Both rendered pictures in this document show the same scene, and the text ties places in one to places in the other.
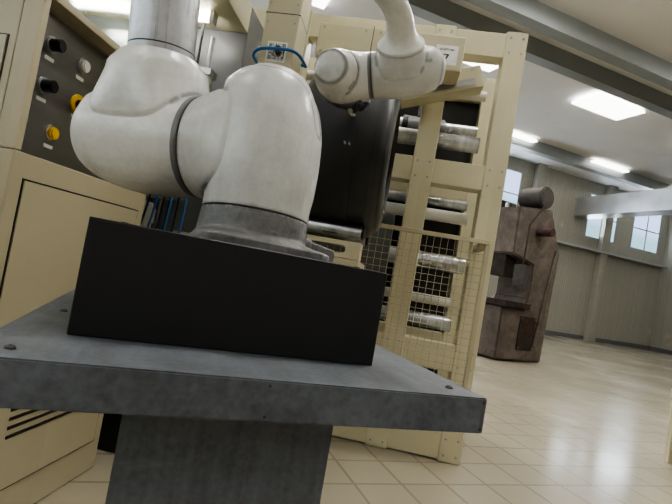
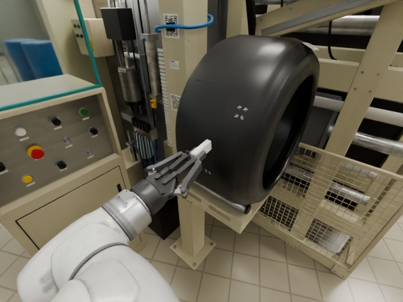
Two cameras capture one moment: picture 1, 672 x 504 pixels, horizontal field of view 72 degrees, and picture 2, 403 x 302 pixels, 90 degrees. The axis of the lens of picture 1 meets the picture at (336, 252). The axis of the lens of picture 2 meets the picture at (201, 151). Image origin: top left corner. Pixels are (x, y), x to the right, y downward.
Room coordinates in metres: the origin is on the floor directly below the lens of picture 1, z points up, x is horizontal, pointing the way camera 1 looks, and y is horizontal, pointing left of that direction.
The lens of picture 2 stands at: (1.01, -0.21, 1.55)
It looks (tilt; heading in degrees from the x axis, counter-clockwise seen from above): 34 degrees down; 33
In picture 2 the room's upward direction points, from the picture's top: straight up
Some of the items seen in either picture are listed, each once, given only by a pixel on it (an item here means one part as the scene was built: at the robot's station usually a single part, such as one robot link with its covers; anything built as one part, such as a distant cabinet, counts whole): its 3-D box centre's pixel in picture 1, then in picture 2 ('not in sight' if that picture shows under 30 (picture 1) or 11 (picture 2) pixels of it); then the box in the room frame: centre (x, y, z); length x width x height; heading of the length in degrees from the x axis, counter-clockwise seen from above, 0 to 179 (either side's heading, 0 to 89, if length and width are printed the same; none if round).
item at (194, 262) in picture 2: not in sight; (193, 245); (1.73, 0.33, 0.01); 0.27 x 0.27 x 0.02; 83
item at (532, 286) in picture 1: (507, 269); not in sight; (6.29, -2.33, 1.18); 1.27 x 1.06 x 2.36; 113
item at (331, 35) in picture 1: (389, 60); not in sight; (2.00, -0.08, 1.71); 0.61 x 0.25 x 0.15; 83
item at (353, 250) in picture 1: (309, 244); (212, 199); (1.58, 0.09, 0.83); 0.36 x 0.09 x 0.06; 83
